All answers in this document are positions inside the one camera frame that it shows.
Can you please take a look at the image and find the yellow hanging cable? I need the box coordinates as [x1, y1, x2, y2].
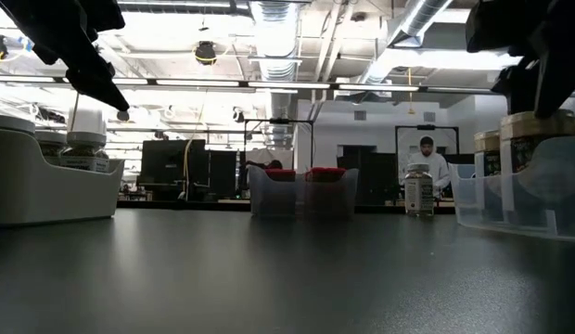
[68, 92, 81, 134]

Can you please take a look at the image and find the pale hanging cable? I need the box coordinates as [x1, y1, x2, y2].
[182, 87, 209, 201]

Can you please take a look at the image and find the white-lid glass spice jar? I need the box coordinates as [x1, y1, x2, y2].
[403, 161, 436, 218]
[35, 130, 68, 159]
[63, 131, 111, 173]
[0, 113, 37, 136]

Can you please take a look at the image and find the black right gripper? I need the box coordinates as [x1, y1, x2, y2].
[466, 0, 575, 119]

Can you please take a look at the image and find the dark narrow panel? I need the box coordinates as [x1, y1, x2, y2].
[207, 149, 239, 199]

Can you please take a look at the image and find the black monitor panel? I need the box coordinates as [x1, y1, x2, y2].
[138, 138, 209, 202]

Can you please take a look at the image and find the small translucent plastic bin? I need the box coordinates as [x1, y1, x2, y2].
[249, 165, 360, 219]

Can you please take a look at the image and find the smooth silver ventilation duct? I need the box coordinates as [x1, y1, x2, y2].
[359, 0, 455, 85]

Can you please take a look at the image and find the gold-lid glass spice jar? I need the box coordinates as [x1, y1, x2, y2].
[473, 129, 503, 222]
[499, 109, 575, 224]

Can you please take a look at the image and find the black cabinet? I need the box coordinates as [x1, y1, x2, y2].
[337, 144, 399, 206]

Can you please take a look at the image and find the long ceiling light strip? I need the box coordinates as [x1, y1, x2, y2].
[0, 73, 575, 99]

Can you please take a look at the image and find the person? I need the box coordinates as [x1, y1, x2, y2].
[404, 135, 452, 199]
[243, 159, 284, 172]

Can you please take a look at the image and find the white cylindrical container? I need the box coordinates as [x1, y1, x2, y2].
[67, 109, 108, 135]

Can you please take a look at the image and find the red-lid spice jar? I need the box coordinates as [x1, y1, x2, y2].
[263, 168, 298, 183]
[305, 166, 348, 183]

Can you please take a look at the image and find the black ceiling dome device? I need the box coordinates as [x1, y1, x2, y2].
[193, 40, 218, 66]

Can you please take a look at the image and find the yellow hanging cord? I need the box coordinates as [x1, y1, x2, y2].
[406, 67, 416, 115]

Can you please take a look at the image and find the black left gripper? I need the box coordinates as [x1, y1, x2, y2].
[0, 0, 130, 111]

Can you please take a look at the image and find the large clear plastic bin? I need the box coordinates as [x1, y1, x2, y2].
[448, 135, 575, 244]

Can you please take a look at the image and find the white cloth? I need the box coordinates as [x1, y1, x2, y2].
[245, 148, 294, 175]

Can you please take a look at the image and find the white plastic bin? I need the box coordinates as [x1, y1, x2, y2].
[0, 128, 126, 227]

